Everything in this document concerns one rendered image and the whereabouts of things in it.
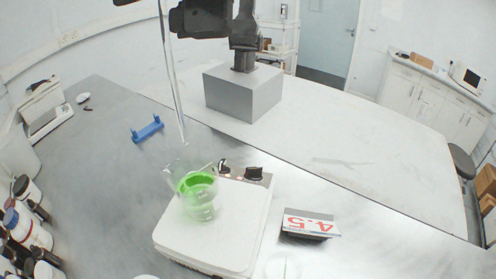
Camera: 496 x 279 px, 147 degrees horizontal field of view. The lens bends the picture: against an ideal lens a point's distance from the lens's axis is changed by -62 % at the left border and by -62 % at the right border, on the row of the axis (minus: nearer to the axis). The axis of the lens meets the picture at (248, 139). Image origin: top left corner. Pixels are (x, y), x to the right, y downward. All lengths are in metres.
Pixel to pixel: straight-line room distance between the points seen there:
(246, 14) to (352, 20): 2.57
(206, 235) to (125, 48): 1.58
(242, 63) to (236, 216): 0.41
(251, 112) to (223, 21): 0.34
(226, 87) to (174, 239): 0.39
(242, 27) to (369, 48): 2.64
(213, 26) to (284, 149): 0.33
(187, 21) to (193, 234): 0.23
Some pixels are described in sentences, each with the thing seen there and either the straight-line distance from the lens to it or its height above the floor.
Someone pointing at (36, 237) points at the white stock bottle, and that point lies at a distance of 0.47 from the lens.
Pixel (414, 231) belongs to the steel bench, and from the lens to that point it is 0.45.
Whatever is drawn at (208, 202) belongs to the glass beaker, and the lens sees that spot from 0.20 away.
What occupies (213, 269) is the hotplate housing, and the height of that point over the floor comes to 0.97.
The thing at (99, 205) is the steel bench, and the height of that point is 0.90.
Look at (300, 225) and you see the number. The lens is 0.31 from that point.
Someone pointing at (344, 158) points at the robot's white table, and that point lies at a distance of 0.47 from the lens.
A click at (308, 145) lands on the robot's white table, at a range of 0.47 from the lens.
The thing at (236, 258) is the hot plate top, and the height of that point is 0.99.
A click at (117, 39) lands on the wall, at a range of 1.66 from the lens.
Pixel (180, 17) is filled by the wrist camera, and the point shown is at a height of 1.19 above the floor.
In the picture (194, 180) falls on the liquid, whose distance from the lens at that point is 0.22.
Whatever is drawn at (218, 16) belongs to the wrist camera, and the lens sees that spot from 0.20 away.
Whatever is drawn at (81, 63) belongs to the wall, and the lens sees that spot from 1.60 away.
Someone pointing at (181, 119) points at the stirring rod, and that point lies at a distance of 0.16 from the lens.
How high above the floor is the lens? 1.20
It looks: 40 degrees down
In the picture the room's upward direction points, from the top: straight up
